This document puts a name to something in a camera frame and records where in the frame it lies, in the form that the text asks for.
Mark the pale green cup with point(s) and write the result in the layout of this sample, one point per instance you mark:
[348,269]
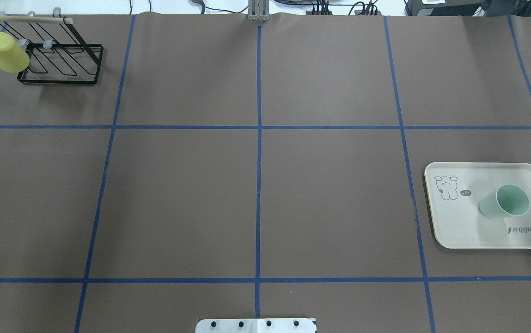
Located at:
[508,200]

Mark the cream rabbit tray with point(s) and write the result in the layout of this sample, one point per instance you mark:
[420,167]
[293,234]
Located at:
[454,190]

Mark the yellow cup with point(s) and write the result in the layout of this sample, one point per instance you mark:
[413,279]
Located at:
[13,59]

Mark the brown paper table mat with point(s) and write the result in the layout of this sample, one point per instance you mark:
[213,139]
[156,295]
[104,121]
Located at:
[221,169]

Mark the white central pillar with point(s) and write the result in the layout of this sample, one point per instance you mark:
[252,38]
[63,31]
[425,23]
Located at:
[257,325]

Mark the black box on desk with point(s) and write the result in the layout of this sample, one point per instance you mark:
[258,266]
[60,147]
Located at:
[464,8]

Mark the aluminium frame post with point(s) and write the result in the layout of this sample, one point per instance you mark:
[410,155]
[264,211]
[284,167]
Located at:
[258,10]

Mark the black wire cup rack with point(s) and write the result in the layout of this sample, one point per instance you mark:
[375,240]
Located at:
[58,53]

